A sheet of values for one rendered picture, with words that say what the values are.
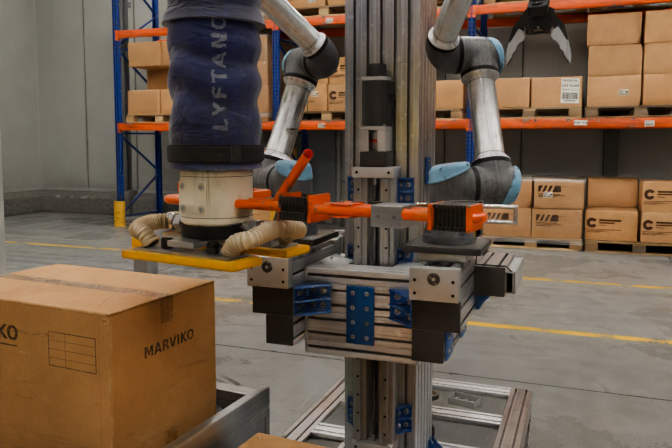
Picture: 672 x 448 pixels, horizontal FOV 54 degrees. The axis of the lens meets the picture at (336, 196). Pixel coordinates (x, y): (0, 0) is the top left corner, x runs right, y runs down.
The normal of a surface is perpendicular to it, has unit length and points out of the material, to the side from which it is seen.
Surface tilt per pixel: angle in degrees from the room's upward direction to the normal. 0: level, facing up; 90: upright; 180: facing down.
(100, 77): 90
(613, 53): 88
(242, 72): 70
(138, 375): 90
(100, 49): 90
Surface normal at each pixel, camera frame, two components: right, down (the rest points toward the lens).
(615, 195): -0.32, 0.08
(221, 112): 0.41, -0.22
